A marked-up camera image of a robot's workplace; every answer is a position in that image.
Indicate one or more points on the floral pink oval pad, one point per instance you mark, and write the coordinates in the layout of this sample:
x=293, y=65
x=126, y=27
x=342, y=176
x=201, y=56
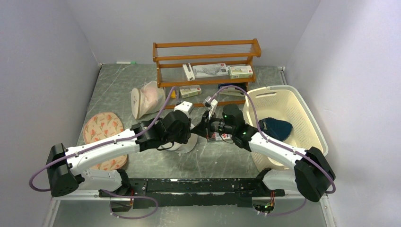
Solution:
x=102, y=126

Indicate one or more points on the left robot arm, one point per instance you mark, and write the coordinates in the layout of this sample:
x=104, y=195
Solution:
x=70, y=168

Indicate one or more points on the coloured marker pack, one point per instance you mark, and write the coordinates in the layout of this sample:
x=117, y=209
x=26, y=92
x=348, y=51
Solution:
x=220, y=137

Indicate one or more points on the black base frame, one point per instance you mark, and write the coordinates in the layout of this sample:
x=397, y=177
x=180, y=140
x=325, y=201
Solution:
x=199, y=192

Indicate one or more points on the flat white patterned box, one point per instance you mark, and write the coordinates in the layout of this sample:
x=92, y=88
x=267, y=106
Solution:
x=210, y=70

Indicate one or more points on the pink mesh laundry bag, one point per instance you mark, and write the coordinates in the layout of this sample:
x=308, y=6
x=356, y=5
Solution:
x=146, y=100

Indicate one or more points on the orange wooden shelf rack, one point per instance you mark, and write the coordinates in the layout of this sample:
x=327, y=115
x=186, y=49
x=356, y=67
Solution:
x=204, y=62

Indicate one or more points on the cream plastic laundry basket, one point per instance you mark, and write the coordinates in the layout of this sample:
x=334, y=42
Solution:
x=285, y=103

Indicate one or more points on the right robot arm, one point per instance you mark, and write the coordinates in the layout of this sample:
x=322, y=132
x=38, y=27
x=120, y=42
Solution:
x=307, y=170

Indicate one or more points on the dark blue garment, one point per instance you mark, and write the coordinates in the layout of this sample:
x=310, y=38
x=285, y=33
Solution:
x=277, y=129

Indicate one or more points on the small white box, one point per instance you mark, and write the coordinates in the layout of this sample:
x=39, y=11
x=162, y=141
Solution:
x=189, y=91

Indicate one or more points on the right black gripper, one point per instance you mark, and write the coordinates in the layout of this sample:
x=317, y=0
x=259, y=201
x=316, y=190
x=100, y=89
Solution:
x=204, y=128

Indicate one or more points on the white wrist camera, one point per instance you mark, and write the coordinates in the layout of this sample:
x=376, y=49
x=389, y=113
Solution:
x=185, y=107
x=211, y=104

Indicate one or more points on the blue white stapler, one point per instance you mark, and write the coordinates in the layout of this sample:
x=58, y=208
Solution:
x=231, y=91

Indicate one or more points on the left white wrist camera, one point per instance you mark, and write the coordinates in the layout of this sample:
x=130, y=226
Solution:
x=185, y=107

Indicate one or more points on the green white marker pen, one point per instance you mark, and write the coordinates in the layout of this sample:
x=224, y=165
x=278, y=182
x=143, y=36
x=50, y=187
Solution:
x=126, y=62

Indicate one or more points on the green white box on shelf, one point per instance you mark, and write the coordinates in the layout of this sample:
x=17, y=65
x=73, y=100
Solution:
x=240, y=72

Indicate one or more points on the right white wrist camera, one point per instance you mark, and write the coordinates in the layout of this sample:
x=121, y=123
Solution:
x=211, y=104

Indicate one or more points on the round white mesh laundry bag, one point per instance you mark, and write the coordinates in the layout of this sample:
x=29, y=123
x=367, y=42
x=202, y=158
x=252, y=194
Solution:
x=181, y=148

